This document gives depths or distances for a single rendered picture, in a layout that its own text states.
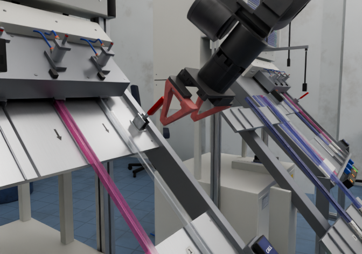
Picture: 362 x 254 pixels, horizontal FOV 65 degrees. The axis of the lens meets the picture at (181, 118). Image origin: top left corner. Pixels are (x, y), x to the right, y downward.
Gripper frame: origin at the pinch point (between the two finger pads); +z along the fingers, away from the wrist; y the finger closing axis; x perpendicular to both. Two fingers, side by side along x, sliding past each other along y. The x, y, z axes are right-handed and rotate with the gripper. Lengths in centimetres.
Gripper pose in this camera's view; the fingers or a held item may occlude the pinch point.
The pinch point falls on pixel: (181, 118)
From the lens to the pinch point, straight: 52.9
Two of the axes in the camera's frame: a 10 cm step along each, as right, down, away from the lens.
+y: -5.8, 0.6, -8.1
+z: -5.8, 6.7, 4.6
